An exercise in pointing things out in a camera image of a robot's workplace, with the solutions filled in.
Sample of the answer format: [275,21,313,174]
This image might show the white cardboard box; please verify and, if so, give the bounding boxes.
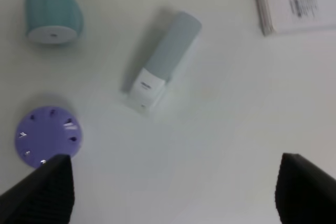
[255,0,335,36]

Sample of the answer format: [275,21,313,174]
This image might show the white and grey stapler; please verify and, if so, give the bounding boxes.
[128,12,202,113]

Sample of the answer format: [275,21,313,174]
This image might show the teal pencil sharpener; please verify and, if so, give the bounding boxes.
[25,0,84,45]

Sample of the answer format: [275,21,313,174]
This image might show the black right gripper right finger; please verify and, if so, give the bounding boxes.
[275,153,335,223]

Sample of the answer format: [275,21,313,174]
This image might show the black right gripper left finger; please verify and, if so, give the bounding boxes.
[1,154,75,223]

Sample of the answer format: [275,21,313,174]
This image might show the purple lidded jar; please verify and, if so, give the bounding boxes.
[14,106,82,168]

